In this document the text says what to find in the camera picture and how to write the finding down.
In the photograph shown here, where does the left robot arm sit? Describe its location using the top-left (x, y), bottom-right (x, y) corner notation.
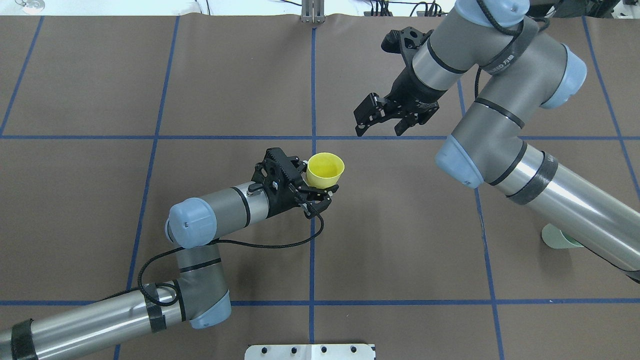
top-left (1, 146), bottom-right (346, 360)

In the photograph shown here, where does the green cup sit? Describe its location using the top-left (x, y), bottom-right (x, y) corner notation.
top-left (541, 223), bottom-right (584, 249)

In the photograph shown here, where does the brown table mat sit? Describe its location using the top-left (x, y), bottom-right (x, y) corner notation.
top-left (0, 14), bottom-right (639, 360)

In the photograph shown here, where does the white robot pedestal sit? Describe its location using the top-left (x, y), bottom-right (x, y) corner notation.
top-left (244, 343), bottom-right (377, 360)

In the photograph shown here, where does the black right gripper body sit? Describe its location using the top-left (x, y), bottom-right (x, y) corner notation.
top-left (381, 26), bottom-right (441, 117)

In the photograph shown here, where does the aluminium frame post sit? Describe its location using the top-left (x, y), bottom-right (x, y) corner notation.
top-left (300, 0), bottom-right (326, 24)

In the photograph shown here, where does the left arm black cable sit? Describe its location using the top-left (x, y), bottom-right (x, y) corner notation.
top-left (95, 212), bottom-right (325, 307)

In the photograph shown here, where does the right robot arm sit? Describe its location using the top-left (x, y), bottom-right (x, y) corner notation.
top-left (354, 0), bottom-right (640, 282)

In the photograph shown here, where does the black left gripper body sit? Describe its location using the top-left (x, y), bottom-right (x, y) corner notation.
top-left (247, 147), bottom-right (304, 219)

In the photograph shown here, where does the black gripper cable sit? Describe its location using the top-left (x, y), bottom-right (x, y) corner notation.
top-left (472, 0), bottom-right (551, 98)

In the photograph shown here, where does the yellow cup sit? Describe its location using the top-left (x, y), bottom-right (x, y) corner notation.
top-left (306, 152), bottom-right (346, 189)

